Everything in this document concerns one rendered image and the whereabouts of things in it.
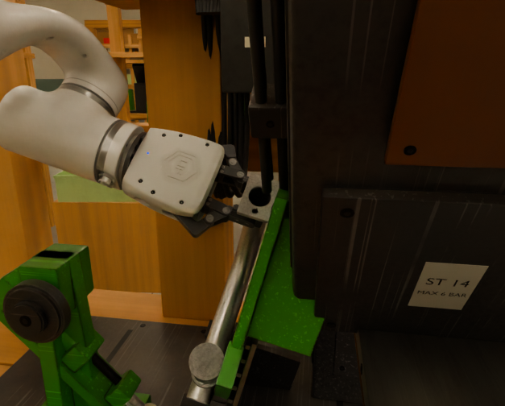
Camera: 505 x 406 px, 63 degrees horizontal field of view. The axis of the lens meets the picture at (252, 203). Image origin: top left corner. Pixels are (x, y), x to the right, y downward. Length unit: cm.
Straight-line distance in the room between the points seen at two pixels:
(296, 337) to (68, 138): 34
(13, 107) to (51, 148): 6
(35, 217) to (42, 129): 51
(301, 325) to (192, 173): 21
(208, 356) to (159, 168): 22
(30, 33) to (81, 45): 7
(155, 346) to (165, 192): 40
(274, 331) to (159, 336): 43
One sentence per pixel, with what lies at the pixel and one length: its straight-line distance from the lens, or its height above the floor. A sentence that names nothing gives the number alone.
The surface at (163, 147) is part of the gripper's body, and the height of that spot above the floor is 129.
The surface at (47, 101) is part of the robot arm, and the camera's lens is 55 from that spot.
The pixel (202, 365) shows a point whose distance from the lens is 47.
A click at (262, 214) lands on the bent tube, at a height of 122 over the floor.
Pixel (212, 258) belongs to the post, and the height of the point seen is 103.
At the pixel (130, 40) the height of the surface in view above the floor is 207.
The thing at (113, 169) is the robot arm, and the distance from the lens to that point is 50.
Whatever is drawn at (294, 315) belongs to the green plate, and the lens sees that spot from 43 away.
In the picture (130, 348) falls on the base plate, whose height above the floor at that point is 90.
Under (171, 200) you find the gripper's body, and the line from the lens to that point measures 48.
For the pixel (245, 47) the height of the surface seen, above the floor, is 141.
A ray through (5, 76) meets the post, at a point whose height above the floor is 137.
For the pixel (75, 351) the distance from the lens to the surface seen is 58.
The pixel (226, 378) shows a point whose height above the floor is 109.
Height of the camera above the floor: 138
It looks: 18 degrees down
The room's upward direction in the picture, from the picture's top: straight up
